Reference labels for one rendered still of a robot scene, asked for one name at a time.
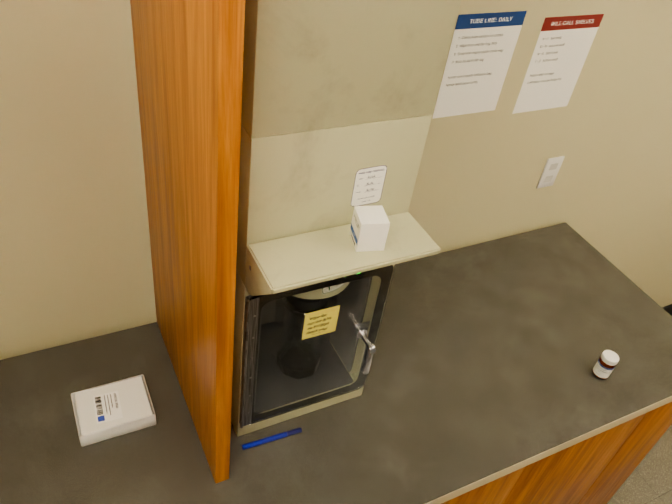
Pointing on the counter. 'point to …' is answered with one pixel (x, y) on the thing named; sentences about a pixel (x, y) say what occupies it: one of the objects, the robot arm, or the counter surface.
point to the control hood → (330, 256)
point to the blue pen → (271, 438)
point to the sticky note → (320, 322)
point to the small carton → (369, 228)
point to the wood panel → (194, 194)
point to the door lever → (366, 351)
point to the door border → (250, 360)
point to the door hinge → (244, 349)
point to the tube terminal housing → (314, 201)
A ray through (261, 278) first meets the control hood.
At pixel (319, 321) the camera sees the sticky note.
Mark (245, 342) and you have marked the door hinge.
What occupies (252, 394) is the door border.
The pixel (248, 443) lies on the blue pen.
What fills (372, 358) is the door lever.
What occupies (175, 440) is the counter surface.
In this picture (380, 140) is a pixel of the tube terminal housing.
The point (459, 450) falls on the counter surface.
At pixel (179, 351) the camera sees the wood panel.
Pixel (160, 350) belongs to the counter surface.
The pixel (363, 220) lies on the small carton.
